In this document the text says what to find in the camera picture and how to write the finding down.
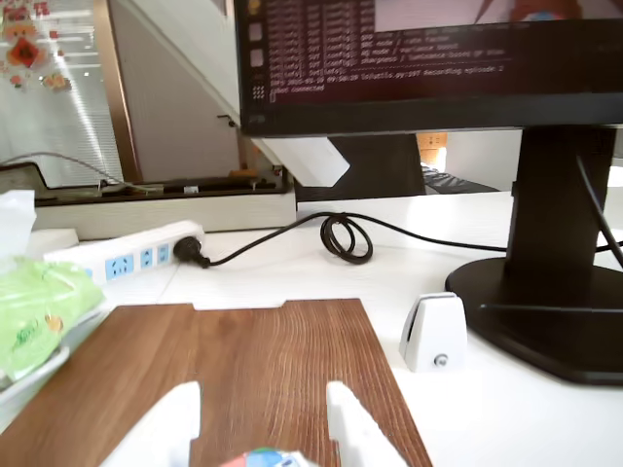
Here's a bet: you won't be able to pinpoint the black power cord with plug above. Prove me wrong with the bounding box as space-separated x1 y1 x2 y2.
173 211 512 269

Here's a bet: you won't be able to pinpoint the brown wooden board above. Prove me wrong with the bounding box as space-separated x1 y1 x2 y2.
0 299 434 467

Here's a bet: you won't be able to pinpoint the black computer monitor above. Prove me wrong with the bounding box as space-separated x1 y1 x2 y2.
233 0 623 138

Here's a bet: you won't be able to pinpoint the green tissue pack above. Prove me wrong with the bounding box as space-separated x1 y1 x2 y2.
0 257 106 380

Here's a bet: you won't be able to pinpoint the red window decorations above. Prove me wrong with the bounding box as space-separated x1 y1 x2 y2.
0 0 74 93

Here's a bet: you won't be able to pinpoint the thick black cable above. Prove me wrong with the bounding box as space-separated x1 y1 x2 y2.
576 155 623 271

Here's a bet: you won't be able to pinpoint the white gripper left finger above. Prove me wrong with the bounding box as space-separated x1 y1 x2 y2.
99 380 203 467

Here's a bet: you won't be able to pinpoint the white clamp bracket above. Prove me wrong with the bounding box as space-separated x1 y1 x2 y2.
398 291 467 374

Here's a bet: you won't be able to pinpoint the white tissue sheet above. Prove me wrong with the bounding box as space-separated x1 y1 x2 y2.
0 189 38 264

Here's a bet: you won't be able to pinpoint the white desk cable trough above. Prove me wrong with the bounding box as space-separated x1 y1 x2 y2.
0 160 298 242

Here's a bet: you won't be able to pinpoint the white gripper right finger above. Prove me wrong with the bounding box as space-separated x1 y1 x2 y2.
325 380 410 467

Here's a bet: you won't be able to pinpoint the blue label bottle sticker cap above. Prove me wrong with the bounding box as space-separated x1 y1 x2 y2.
221 447 317 467

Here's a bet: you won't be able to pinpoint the black monitor stand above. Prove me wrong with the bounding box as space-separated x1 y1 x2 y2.
445 125 623 386

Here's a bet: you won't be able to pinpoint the white power strip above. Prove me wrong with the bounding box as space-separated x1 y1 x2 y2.
43 220 205 286

